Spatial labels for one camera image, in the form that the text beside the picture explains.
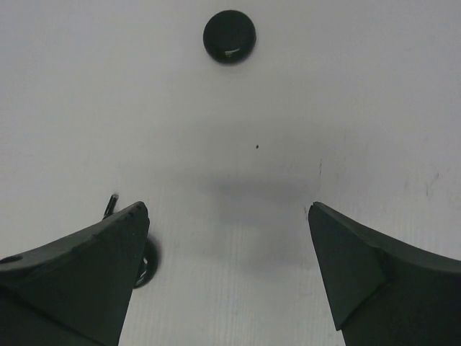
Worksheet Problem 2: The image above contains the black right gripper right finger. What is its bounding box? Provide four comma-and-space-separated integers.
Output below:
308, 202, 460, 345

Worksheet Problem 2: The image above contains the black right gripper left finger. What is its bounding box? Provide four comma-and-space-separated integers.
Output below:
1, 202, 150, 345

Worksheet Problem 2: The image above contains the black round charging case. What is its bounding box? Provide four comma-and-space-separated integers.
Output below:
202, 9, 257, 65

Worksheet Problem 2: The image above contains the black earbud with case lid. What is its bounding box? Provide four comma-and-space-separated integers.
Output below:
102, 193, 161, 289

